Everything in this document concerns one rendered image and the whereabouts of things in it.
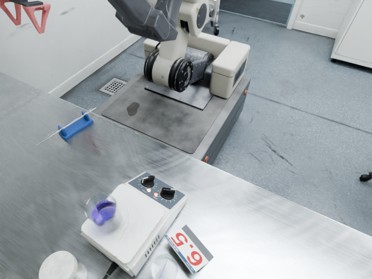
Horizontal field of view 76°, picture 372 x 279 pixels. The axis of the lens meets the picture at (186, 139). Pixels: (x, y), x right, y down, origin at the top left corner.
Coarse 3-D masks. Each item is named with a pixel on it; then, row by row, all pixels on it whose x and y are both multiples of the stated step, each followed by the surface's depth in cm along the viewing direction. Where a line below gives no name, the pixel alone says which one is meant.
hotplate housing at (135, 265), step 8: (128, 184) 54; (152, 200) 51; (184, 200) 55; (176, 208) 52; (168, 216) 49; (160, 224) 48; (168, 224) 52; (152, 232) 47; (160, 232) 49; (88, 240) 47; (152, 240) 46; (96, 248) 47; (144, 248) 45; (152, 248) 48; (112, 256) 44; (136, 256) 44; (144, 256) 46; (112, 264) 46; (120, 264) 43; (128, 264) 43; (136, 264) 44; (112, 272) 46; (128, 272) 44; (136, 272) 46
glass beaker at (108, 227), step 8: (104, 192) 42; (88, 200) 41; (96, 200) 43; (104, 200) 44; (112, 200) 43; (88, 208) 41; (88, 216) 40; (112, 216) 40; (120, 216) 44; (96, 224) 40; (104, 224) 40; (112, 224) 42; (120, 224) 44; (104, 232) 43; (112, 232) 44
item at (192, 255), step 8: (176, 232) 52; (176, 240) 50; (184, 240) 51; (184, 248) 49; (192, 248) 50; (184, 256) 47; (192, 256) 48; (200, 256) 49; (192, 264) 46; (200, 264) 48
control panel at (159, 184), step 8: (144, 176) 58; (136, 184) 54; (160, 184) 57; (144, 192) 53; (152, 192) 53; (160, 192) 54; (176, 192) 56; (160, 200) 52; (168, 200) 52; (176, 200) 53; (168, 208) 50
